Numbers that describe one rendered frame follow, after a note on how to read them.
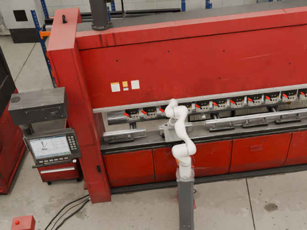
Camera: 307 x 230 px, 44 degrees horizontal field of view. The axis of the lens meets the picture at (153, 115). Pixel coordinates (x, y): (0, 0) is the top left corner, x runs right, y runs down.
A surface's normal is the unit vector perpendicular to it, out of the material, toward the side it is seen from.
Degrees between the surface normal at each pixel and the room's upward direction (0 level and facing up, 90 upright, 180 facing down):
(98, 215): 0
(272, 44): 90
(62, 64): 90
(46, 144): 90
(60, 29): 0
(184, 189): 90
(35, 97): 0
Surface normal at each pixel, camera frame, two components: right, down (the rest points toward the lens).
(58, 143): 0.14, 0.64
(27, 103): -0.07, -0.75
